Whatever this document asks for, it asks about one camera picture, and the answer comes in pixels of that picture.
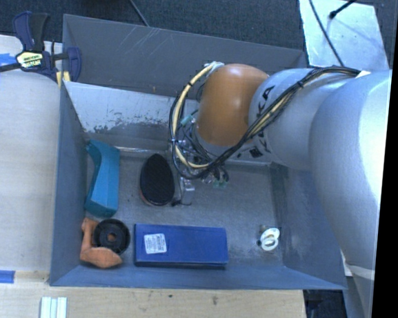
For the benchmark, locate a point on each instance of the grey metal bin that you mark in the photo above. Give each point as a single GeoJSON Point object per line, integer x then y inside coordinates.
{"type": "Point", "coordinates": [215, 211]}

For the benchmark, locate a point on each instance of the teal plastic spray bottle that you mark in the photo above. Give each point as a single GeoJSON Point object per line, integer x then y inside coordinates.
{"type": "Point", "coordinates": [105, 181]}

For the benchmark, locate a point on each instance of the blue box with white label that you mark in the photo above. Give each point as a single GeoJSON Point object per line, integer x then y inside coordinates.
{"type": "Point", "coordinates": [191, 246]}

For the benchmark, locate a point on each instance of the black oval brush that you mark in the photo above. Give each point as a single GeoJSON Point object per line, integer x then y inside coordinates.
{"type": "Point", "coordinates": [157, 180]}

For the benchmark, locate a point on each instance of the pale wood board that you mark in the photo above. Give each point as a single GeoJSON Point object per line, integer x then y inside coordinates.
{"type": "Point", "coordinates": [21, 174]}

